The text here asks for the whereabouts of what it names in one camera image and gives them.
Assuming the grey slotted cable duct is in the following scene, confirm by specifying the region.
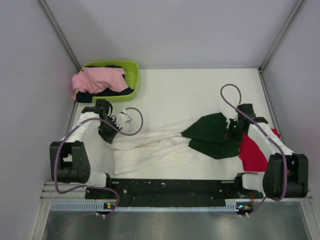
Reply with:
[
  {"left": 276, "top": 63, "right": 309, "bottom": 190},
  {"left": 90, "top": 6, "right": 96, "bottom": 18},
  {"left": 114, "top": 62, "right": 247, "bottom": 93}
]
[{"left": 50, "top": 200, "right": 253, "bottom": 215}]

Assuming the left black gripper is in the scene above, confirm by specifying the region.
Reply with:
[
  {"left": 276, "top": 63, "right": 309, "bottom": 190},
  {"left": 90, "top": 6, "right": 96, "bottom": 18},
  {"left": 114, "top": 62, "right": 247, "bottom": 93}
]
[{"left": 97, "top": 117, "right": 122, "bottom": 143}]

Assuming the navy blue t-shirt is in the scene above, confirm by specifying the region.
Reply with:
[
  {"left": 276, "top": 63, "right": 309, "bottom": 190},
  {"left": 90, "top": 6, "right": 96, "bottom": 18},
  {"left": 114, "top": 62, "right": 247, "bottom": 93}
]
[{"left": 75, "top": 65, "right": 134, "bottom": 103}]

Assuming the pink t-shirt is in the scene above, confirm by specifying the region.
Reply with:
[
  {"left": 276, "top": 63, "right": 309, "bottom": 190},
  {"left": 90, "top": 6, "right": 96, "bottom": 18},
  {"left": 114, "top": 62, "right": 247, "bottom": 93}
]
[{"left": 71, "top": 67, "right": 129, "bottom": 100}]

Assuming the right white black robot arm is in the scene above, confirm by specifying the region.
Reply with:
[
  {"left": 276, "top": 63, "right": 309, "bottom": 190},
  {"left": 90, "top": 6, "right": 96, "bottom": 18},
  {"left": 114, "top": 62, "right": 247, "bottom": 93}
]
[{"left": 226, "top": 103, "right": 309, "bottom": 200}]

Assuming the folded red t-shirt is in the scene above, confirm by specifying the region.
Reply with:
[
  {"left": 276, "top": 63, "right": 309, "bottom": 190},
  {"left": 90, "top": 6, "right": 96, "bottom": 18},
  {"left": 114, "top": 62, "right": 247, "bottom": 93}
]
[{"left": 239, "top": 126, "right": 274, "bottom": 172}]

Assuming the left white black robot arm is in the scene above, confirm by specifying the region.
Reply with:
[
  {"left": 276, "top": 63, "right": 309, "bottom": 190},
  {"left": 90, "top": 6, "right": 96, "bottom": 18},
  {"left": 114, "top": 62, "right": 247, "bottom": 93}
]
[{"left": 49, "top": 99, "right": 131, "bottom": 199}]

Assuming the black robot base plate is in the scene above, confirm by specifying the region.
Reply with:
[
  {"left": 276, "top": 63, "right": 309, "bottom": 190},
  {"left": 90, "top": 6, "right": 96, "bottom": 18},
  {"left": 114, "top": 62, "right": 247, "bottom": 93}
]
[{"left": 84, "top": 177, "right": 253, "bottom": 207}]

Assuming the white and green t-shirt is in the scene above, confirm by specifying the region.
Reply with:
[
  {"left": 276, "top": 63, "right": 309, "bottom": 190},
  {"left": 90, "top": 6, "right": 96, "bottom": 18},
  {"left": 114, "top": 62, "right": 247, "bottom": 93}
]
[{"left": 110, "top": 112, "right": 243, "bottom": 179}]

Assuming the lime green plastic basin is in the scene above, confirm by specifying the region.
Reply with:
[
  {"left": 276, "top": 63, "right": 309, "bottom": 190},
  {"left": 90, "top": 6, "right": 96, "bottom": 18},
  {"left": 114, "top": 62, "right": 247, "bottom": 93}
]
[{"left": 71, "top": 60, "right": 140, "bottom": 103}]

